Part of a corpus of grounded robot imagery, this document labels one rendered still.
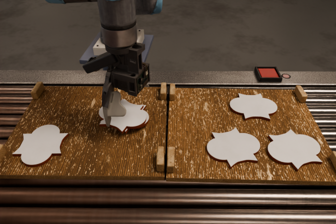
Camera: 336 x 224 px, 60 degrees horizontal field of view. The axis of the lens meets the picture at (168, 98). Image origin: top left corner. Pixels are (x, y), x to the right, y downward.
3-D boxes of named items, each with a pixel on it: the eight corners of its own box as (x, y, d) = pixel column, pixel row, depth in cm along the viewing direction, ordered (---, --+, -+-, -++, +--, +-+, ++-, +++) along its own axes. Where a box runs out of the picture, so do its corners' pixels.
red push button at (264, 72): (257, 71, 105) (257, 68, 104) (273, 71, 105) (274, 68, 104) (261, 80, 100) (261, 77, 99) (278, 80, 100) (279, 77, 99)
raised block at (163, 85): (160, 88, 93) (160, 81, 91) (166, 88, 93) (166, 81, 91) (160, 100, 88) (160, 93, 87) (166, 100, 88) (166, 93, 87)
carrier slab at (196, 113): (169, 91, 95) (169, 87, 94) (296, 93, 94) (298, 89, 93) (165, 181, 67) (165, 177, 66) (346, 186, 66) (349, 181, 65)
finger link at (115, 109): (118, 133, 67) (127, 94, 67) (97, 126, 69) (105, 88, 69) (125, 131, 70) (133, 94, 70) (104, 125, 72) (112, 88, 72)
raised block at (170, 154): (167, 153, 72) (167, 145, 70) (174, 153, 72) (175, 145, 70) (166, 173, 67) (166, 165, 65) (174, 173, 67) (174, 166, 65)
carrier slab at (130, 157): (41, 89, 95) (40, 85, 94) (167, 90, 95) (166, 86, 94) (-12, 178, 68) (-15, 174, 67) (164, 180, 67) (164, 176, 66)
